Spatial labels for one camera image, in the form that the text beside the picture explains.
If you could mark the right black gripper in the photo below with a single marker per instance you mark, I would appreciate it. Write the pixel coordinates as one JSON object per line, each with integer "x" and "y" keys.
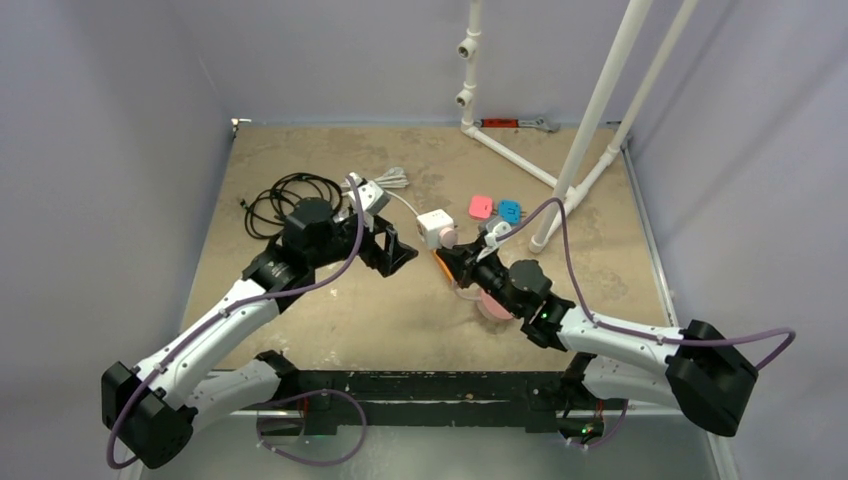
{"x": 469, "y": 262}

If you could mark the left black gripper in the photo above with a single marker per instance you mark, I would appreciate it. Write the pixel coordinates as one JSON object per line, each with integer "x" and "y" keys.
{"x": 392, "y": 252}

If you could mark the white cube socket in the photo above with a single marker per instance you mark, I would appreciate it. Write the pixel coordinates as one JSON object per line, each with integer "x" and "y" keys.
{"x": 437, "y": 229}

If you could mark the pink plug adapter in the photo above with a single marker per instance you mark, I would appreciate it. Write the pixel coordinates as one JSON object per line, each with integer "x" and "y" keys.
{"x": 480, "y": 207}

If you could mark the blue plug adapter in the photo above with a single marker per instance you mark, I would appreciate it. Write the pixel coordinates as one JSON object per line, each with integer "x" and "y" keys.
{"x": 510, "y": 211}

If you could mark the orange power strip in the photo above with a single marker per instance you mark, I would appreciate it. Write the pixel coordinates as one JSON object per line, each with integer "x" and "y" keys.
{"x": 442, "y": 266}

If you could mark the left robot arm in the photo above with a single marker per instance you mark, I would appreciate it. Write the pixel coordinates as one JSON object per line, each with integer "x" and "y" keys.
{"x": 153, "y": 409}

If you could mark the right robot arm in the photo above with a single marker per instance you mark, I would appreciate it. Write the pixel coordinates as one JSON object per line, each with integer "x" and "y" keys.
{"x": 696, "y": 369}

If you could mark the pink round socket base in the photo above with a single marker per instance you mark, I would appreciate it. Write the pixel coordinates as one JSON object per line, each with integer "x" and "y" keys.
{"x": 491, "y": 309}

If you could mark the black base beam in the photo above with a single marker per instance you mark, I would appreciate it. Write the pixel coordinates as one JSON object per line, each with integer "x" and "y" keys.
{"x": 534, "y": 401}

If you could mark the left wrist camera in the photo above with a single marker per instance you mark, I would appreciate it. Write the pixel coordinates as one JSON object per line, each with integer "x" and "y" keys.
{"x": 368, "y": 192}

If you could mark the red handled wrench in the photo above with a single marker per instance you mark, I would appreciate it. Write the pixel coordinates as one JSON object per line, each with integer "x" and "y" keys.
{"x": 539, "y": 123}

